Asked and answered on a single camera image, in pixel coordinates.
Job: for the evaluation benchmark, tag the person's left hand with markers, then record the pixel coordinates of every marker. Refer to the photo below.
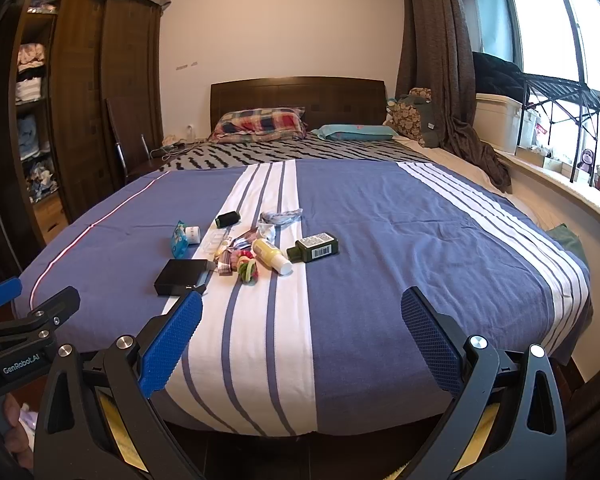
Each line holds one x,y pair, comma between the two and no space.
16,439

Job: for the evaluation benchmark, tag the dark green barcode box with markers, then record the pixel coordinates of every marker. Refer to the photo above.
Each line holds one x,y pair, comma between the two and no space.
313,247

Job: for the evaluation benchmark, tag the blue wet wipes pack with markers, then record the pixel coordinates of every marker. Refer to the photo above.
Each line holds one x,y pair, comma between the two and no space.
179,241

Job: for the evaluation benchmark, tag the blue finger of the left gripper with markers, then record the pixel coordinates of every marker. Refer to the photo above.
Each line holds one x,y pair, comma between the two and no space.
54,312
9,290

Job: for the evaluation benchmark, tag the brown patterned cushion bag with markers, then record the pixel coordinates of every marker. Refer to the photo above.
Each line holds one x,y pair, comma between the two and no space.
415,116

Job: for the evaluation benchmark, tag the plaid red blue pillow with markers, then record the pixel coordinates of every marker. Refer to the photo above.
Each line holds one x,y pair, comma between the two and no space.
260,125

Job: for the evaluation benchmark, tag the brown curtain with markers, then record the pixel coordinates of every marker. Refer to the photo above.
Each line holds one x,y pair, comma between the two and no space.
436,54

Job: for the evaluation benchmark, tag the black thread spool green ends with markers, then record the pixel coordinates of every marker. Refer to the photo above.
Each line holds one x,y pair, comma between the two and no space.
223,221

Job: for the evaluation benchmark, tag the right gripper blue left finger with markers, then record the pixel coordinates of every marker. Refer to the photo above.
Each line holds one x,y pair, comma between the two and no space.
138,367

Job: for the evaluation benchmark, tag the small white jar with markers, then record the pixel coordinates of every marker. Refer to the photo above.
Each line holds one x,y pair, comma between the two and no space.
192,235

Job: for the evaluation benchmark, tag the black folding rack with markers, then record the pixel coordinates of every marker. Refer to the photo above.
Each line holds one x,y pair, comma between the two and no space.
565,101

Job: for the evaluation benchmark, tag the white storage box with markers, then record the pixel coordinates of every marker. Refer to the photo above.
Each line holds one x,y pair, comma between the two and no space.
500,122

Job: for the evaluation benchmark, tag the black box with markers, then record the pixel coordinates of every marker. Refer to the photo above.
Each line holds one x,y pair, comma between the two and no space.
181,276

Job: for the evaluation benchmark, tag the blue white striped bed cover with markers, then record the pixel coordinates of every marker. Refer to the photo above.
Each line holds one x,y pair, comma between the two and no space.
323,348

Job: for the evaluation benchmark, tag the black white patterned blanket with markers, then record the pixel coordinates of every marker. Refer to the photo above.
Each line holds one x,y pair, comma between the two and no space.
207,155

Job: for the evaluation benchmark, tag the clear plastic wrapper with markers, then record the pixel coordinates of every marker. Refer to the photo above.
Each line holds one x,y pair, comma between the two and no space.
214,243

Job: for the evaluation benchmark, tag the yellow lotion bottle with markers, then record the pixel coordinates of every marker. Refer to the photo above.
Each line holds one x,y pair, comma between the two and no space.
271,256

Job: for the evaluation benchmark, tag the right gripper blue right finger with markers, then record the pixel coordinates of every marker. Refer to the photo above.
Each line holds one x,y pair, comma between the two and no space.
466,371

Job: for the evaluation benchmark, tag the teal flat pillow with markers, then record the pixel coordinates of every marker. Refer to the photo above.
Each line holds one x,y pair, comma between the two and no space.
354,133

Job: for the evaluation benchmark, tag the dark chair by bed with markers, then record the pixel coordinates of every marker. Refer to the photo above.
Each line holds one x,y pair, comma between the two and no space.
130,123

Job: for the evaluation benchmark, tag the dark wooden headboard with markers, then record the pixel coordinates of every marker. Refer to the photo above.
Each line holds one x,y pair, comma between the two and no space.
325,100

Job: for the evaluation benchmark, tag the dark wooden wardrobe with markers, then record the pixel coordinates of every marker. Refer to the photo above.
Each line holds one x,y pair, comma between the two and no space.
62,64

